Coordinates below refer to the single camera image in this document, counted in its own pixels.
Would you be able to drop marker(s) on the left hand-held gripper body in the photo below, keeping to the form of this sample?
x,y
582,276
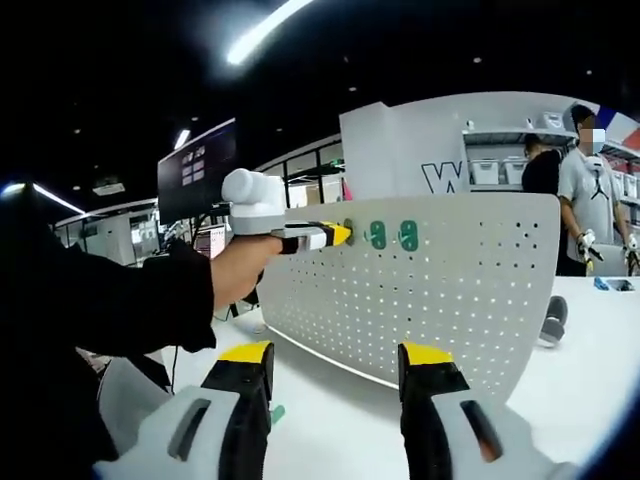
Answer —
x,y
255,210

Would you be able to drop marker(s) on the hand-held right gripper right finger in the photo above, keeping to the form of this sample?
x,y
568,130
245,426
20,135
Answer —
x,y
450,440

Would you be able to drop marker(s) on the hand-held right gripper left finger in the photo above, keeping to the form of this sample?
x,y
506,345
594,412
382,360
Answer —
x,y
210,435

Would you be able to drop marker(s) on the green hook assembly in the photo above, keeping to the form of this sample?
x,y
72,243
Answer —
x,y
378,235
277,414
409,235

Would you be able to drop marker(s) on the white perforated mounting plate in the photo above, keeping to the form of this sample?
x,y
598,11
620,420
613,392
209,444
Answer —
x,y
425,310

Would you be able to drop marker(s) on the person's left hand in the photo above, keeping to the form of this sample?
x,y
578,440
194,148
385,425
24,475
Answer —
x,y
240,270

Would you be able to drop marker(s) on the large dark display screen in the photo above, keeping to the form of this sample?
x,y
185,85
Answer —
x,y
195,200

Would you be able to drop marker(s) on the white partition panel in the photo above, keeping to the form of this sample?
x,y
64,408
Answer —
x,y
390,150

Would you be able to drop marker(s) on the grey round object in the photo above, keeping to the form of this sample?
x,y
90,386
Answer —
x,y
552,325

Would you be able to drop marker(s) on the ceiling light strip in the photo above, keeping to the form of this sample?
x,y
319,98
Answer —
x,y
255,37

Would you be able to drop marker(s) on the white storage bin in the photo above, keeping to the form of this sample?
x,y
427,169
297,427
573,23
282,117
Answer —
x,y
486,171
515,171

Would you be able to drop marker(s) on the metal shelf unit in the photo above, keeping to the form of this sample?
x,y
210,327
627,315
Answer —
x,y
492,133

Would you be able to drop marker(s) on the blue and black item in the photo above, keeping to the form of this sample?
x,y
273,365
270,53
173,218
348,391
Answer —
x,y
620,286

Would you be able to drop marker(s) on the white storage shelf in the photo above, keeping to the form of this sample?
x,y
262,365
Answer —
x,y
627,185

